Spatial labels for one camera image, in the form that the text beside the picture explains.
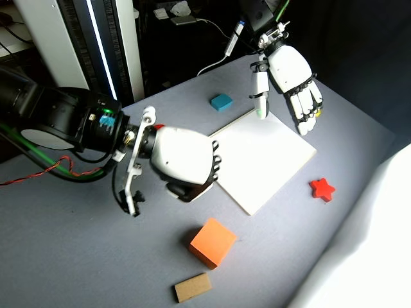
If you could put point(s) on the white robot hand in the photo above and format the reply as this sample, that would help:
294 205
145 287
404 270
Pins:
183 157
289 69

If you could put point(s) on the orange block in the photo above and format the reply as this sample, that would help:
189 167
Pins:
212 240

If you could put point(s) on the red heart block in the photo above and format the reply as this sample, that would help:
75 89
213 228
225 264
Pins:
158 126

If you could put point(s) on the yellow block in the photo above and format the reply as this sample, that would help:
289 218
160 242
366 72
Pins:
318 113

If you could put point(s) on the blue block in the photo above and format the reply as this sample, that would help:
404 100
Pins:
221 102

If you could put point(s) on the white rectangular board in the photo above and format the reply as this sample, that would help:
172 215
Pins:
257 160

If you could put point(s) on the grey flat device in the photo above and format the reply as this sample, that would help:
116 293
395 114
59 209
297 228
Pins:
183 20

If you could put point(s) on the white crumpled object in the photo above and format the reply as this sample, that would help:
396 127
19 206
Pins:
180 8

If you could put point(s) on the red star block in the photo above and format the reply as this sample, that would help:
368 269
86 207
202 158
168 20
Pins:
321 189

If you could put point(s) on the tan wooden block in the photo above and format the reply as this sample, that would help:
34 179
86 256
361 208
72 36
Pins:
193 287

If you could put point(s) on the small white box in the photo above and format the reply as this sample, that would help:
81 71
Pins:
160 13

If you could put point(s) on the grey table cloth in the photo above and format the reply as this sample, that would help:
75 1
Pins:
80 256

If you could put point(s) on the white robot body column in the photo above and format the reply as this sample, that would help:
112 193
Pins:
48 48

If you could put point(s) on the white blurred panel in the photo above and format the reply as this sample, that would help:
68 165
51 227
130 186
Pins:
369 240

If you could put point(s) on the white side desk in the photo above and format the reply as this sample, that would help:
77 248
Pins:
9 43

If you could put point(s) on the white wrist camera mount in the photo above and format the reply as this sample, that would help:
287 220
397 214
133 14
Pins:
232 40
147 115

